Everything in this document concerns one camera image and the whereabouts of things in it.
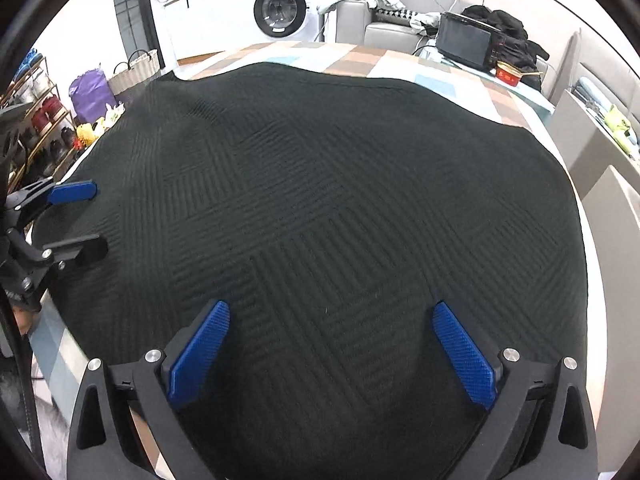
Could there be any grey sofa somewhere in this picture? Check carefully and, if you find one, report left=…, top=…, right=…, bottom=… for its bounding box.
left=336, top=0, right=441, bottom=56

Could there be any shoe rack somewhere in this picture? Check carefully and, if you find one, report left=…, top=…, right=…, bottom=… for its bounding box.
left=0, top=55, right=81, bottom=191

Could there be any checkered tablecloth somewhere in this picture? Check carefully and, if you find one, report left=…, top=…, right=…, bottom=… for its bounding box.
left=27, top=40, right=608, bottom=480

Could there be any beige side cabinet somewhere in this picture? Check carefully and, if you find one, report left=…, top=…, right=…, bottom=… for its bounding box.
left=580, top=165, right=640, bottom=461

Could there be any blue pillow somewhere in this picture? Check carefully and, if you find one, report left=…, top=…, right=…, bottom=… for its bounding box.
left=572, top=76, right=621, bottom=111

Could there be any white grey garment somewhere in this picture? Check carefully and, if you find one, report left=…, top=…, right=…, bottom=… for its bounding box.
left=410, top=11, right=443, bottom=36

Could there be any white kitchen base cabinet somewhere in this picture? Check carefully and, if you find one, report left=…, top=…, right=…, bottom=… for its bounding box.
left=162, top=0, right=261, bottom=61

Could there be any black countertop oven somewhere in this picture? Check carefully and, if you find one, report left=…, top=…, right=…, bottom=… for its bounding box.
left=436, top=11, right=496, bottom=72

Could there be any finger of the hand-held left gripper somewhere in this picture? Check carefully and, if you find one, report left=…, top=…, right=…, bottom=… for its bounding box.
left=7, top=227, right=109, bottom=281
left=5, top=180, right=99, bottom=221

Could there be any black strap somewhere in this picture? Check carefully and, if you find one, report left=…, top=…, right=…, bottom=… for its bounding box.
left=0, top=290, right=43, bottom=461

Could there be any black knit sweater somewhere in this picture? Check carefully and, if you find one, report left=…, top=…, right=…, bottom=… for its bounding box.
left=30, top=62, right=588, bottom=480

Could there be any black coat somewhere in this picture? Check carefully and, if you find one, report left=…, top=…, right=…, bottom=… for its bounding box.
left=460, top=5, right=551, bottom=93

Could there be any woven basket with handles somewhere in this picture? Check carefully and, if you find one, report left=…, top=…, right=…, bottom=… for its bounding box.
left=107, top=50, right=162, bottom=96

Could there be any white washing machine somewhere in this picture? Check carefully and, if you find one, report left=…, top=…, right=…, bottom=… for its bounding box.
left=247, top=0, right=326, bottom=43

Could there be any houndstooth cloth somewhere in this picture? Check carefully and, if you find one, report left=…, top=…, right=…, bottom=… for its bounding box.
left=375, top=7, right=416, bottom=22

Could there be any green plush toy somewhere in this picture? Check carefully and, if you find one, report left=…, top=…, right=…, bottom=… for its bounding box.
left=602, top=117, right=636, bottom=141

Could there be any light blue side table cloth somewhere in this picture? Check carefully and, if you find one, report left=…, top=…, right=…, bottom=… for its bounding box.
left=412, top=45, right=556, bottom=111

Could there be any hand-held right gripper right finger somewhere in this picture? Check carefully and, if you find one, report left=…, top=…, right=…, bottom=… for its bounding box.
left=431, top=301, right=599, bottom=480

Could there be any purple bag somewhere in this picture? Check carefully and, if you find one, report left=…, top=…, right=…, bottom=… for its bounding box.
left=68, top=71, right=113, bottom=123

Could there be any red instant noodle cup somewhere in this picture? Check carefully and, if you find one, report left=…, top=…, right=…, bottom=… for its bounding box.
left=495, top=62, right=526, bottom=86

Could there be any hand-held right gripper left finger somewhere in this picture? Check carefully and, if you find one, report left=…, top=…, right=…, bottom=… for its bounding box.
left=67, top=300, right=232, bottom=480

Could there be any dark glass door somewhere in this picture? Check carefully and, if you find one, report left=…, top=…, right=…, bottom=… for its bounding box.
left=111, top=0, right=161, bottom=68

